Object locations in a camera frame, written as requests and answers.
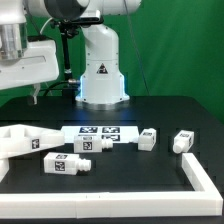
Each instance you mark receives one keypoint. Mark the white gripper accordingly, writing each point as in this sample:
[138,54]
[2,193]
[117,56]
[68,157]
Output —
[39,64]

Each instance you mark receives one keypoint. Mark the white square tabletop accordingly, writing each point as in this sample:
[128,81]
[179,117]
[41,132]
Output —
[21,139]

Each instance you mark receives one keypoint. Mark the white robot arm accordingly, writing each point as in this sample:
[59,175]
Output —
[102,85]

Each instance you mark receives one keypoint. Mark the marker sheet with tags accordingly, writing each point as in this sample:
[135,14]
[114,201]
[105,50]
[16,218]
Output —
[119,134]

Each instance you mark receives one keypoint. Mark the white U-shaped fence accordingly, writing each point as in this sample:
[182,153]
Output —
[203,200]

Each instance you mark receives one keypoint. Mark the black camera stand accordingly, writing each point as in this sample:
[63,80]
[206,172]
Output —
[66,53]

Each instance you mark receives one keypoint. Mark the grey mounted camera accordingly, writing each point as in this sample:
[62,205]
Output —
[91,15]

